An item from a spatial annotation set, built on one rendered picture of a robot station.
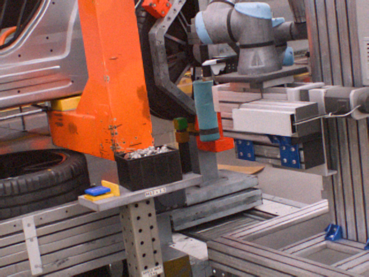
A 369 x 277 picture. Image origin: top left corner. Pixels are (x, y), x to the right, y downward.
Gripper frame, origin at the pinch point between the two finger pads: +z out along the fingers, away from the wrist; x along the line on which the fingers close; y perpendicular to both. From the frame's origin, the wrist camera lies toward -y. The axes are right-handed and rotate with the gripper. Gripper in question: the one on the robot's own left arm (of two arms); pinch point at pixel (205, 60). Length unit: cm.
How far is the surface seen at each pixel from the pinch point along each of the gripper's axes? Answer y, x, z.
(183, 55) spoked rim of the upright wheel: -0.8, 27.7, 16.0
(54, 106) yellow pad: 13, 5, 71
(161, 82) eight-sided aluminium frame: 7.7, 7.5, 21.6
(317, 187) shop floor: 83, 99, -30
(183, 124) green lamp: 19.4, -34.9, 3.3
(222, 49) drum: -2.5, 13.4, -5.0
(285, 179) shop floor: 83, 120, -10
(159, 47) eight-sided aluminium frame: -7.1, 8.2, 20.7
